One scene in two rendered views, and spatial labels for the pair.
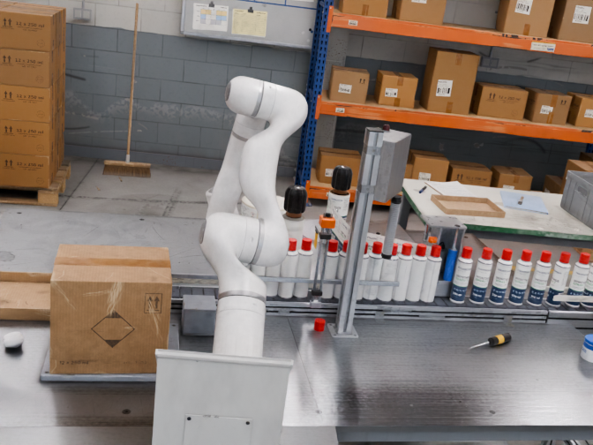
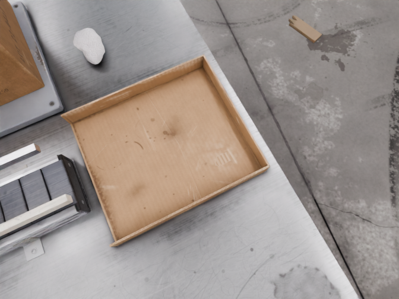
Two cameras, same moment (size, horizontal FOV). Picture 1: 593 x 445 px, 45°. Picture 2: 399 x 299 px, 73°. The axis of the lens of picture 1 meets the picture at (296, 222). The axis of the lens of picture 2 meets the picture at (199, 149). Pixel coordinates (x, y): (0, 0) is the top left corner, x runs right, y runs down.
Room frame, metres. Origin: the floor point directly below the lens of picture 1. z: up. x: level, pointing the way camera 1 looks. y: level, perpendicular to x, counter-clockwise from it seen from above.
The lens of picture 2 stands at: (2.19, 0.88, 1.33)
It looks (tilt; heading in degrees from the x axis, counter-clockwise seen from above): 73 degrees down; 167
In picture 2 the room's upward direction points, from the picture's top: 1 degrees counter-clockwise
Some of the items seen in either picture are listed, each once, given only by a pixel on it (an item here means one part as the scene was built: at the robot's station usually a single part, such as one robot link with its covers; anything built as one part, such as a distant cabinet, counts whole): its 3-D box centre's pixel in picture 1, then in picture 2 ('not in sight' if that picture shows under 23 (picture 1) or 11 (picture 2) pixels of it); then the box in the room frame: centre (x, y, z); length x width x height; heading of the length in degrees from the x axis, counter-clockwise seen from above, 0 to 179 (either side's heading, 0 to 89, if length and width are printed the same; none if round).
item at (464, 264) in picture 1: (461, 275); not in sight; (2.33, -0.60, 0.98); 0.05 x 0.05 x 0.20
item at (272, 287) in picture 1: (273, 266); not in sight; (2.19, 0.06, 0.98); 0.05 x 0.05 x 0.20
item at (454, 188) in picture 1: (446, 188); not in sight; (4.05, -0.84, 0.81); 0.38 x 0.36 x 0.02; 96
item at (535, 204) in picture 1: (522, 201); not in sight; (4.00, -1.28, 0.81); 0.32 x 0.24 x 0.01; 172
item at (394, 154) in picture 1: (383, 164); not in sight; (2.17, -0.24, 1.38); 0.17 x 0.10 x 0.19; 157
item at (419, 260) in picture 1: (416, 272); not in sight; (2.30, -0.43, 0.98); 0.05 x 0.05 x 0.20
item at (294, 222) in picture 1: (292, 225); not in sight; (2.48, 0.01, 1.03); 0.09 x 0.09 x 0.30
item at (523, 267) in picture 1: (521, 277); not in sight; (2.38, -0.82, 0.98); 0.05 x 0.05 x 0.20
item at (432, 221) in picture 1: (443, 222); not in sight; (2.41, -0.51, 1.14); 0.14 x 0.11 x 0.01; 102
